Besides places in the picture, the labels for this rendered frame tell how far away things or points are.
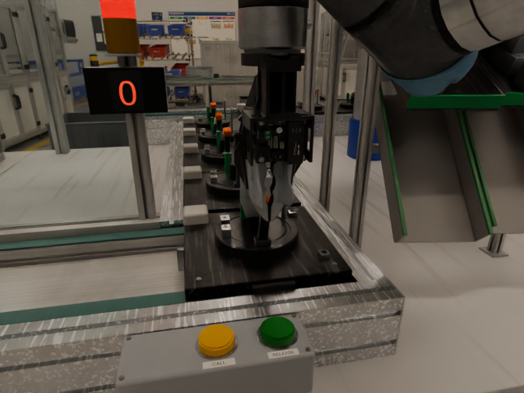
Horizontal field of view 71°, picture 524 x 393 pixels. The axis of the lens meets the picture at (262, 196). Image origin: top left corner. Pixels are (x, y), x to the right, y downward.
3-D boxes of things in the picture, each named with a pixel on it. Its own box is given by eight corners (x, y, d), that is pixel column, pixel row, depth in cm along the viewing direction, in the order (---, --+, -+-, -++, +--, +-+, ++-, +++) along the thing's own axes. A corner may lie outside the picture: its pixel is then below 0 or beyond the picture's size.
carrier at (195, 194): (301, 211, 77) (303, 153, 73) (184, 221, 73) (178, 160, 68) (274, 175, 99) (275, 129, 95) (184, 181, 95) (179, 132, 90)
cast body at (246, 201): (274, 216, 58) (274, 173, 55) (246, 218, 57) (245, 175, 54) (263, 196, 65) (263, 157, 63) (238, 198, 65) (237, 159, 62)
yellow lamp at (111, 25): (139, 53, 57) (134, 18, 55) (104, 53, 56) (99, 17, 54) (142, 52, 61) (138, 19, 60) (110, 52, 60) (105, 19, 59)
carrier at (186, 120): (246, 135, 144) (246, 102, 140) (183, 138, 140) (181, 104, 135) (238, 123, 166) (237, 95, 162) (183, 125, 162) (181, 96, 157)
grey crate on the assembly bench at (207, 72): (212, 78, 567) (211, 66, 561) (185, 78, 565) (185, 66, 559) (214, 76, 595) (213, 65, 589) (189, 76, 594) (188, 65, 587)
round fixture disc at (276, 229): (309, 256, 57) (309, 244, 56) (218, 265, 55) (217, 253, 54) (285, 217, 70) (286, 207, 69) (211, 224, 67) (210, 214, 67)
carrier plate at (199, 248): (351, 281, 54) (352, 269, 53) (185, 302, 50) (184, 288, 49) (302, 214, 76) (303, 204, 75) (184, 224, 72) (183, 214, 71)
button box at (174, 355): (313, 393, 43) (316, 352, 40) (122, 426, 39) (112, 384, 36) (295, 348, 49) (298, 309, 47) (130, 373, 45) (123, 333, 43)
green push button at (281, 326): (298, 350, 42) (299, 337, 41) (263, 355, 41) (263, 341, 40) (289, 326, 45) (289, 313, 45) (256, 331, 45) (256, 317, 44)
